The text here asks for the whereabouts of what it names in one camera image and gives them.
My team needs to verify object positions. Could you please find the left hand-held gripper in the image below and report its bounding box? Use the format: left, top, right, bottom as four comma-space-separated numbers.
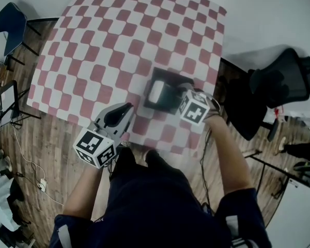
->
72, 102, 135, 169

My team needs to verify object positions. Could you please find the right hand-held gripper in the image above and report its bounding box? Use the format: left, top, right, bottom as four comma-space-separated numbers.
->
179, 82, 215, 127

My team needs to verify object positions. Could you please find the black rectangular tray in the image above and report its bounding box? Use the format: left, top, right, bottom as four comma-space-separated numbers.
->
143, 67, 197, 115

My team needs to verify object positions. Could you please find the dark green block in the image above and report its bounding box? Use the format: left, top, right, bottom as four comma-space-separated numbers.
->
147, 79, 183, 106

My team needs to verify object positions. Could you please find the person's left forearm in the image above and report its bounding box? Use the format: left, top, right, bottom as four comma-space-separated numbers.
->
63, 163, 104, 220

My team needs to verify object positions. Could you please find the person's right forearm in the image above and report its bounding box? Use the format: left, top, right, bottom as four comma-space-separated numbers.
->
203, 113, 254, 196

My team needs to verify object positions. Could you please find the red white checkered tablecloth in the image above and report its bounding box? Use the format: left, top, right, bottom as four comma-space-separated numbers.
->
26, 0, 228, 157

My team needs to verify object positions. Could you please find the black office chair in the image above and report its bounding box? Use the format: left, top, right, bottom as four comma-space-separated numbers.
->
223, 47, 310, 142

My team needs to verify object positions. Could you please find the black metal floor stand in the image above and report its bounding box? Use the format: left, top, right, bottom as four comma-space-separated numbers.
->
243, 149, 310, 202

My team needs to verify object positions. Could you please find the white power adapter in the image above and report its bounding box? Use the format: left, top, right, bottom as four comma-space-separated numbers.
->
37, 178, 48, 192

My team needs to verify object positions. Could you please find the person's dark navy clothing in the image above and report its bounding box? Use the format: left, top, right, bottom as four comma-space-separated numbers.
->
48, 146, 272, 248

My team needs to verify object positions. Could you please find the black folding stand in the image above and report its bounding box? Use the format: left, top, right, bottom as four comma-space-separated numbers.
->
0, 80, 42, 132

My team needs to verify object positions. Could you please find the blue plastic chair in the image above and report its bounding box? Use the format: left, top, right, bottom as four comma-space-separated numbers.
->
0, 2, 42, 67

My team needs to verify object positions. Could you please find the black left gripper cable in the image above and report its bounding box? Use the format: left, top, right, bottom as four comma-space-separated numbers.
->
106, 158, 120, 182

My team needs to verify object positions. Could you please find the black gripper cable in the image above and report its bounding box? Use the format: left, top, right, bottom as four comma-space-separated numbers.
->
106, 158, 120, 182
199, 127, 223, 213

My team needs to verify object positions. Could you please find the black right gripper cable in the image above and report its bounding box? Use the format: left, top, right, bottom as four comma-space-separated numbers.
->
199, 127, 223, 213

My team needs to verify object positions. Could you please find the white floor cable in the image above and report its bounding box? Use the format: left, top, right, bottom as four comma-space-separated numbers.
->
11, 124, 65, 206

